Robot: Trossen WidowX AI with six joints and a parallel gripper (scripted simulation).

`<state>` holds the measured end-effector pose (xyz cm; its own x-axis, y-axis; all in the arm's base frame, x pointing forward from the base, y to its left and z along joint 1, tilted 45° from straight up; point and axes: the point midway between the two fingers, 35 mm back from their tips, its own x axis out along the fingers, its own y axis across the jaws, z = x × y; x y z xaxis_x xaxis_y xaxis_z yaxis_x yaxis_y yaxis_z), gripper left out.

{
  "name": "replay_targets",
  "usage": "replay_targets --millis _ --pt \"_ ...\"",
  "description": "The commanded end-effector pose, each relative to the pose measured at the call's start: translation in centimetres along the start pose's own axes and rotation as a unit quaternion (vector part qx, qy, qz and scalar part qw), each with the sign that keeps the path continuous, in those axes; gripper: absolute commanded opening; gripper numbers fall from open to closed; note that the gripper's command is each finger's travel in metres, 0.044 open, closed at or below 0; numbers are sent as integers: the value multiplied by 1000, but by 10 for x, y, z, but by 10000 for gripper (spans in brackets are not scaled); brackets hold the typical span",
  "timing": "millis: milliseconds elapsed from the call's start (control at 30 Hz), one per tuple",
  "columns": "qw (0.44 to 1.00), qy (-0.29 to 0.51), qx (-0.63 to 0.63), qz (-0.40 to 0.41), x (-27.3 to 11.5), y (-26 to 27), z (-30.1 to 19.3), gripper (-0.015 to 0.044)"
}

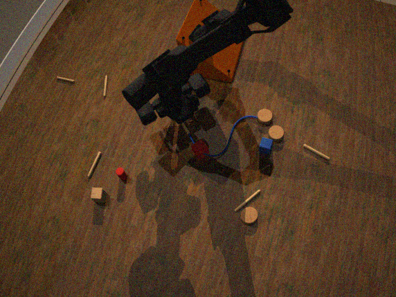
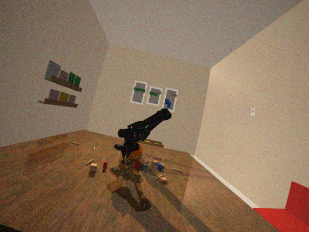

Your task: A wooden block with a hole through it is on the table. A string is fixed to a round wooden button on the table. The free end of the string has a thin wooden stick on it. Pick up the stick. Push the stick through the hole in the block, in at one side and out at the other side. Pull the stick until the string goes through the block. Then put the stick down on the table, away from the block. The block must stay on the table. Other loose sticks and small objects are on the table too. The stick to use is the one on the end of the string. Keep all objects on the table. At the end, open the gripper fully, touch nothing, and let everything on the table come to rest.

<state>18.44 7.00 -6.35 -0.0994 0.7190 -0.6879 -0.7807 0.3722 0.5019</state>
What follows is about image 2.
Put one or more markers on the small tan wooden block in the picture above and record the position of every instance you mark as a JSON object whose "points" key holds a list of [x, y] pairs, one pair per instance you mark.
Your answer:
{"points": [[93, 167]]}

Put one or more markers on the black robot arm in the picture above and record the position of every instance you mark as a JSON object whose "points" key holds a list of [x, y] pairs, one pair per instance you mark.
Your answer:
{"points": [[140, 130]]}

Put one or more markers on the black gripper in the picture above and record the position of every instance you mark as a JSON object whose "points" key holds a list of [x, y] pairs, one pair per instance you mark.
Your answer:
{"points": [[123, 148]]}

